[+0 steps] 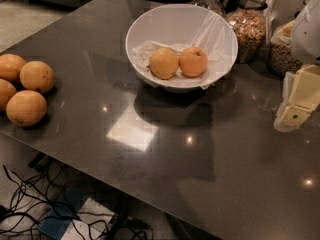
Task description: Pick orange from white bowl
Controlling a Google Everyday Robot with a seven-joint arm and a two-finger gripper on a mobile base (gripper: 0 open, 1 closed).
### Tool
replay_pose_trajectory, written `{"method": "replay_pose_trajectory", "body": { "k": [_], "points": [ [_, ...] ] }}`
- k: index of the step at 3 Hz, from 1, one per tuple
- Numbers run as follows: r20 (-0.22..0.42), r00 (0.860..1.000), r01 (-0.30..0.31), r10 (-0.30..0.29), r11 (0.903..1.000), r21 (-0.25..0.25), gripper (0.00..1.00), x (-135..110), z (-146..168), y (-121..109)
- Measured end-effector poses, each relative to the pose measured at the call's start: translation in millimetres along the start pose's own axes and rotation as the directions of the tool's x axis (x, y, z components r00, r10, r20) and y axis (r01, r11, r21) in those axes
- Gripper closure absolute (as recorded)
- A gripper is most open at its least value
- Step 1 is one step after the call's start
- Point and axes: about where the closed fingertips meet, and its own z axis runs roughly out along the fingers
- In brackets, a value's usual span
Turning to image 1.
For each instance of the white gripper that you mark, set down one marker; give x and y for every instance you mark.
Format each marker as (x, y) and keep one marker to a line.
(307, 37)

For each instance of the orange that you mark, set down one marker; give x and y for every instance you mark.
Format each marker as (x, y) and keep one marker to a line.
(37, 76)
(10, 67)
(193, 61)
(163, 63)
(7, 91)
(26, 108)

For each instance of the white bowl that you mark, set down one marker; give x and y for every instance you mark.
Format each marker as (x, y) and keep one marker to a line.
(166, 24)

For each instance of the glass jar of cereal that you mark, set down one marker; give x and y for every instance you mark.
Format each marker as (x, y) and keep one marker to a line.
(280, 60)

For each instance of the glass jar of nuts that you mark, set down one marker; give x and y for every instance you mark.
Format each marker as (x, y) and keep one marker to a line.
(249, 25)

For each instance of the white paper liner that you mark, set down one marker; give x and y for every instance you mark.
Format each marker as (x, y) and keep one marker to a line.
(213, 37)

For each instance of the orange on table bottom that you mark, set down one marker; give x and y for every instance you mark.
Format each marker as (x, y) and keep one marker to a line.
(26, 108)

